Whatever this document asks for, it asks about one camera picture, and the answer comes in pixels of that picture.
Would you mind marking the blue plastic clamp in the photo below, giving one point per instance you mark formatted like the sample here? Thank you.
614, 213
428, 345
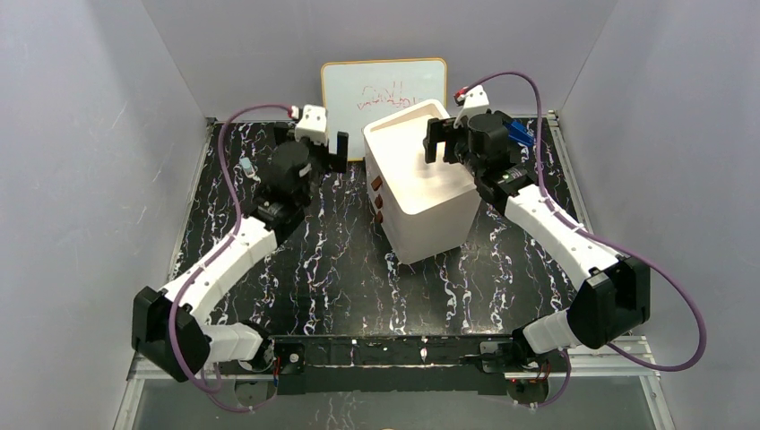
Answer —
520, 133

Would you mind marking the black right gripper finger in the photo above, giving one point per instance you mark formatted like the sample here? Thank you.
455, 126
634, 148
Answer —
456, 151
439, 130

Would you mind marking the brown leather drawer pull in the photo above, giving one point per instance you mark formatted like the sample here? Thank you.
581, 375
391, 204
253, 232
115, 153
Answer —
376, 184

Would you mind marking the small light blue eraser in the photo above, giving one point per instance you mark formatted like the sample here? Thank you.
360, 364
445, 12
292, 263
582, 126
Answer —
247, 167

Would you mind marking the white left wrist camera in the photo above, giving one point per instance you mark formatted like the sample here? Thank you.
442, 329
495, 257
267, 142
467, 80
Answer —
311, 123

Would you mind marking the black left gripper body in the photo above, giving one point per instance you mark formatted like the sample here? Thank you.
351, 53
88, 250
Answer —
323, 150

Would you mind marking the white drawer organizer box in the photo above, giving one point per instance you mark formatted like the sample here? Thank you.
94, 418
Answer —
428, 208

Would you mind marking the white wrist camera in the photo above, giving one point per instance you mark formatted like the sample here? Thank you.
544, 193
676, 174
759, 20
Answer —
311, 123
473, 101

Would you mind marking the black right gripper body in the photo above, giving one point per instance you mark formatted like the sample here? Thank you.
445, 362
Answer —
453, 137

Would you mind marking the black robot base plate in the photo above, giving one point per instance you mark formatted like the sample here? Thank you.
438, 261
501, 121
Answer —
490, 365

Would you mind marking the aluminium rail frame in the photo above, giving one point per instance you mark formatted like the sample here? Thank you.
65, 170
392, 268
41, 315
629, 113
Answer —
603, 389

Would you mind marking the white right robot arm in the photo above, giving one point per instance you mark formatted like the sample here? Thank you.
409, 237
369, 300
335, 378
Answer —
613, 290

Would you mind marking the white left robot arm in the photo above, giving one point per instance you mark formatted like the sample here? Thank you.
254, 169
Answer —
169, 325

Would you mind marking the yellow framed whiteboard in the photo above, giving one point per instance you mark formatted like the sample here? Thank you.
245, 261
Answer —
358, 93

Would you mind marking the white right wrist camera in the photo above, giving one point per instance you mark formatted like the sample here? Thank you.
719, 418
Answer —
473, 101

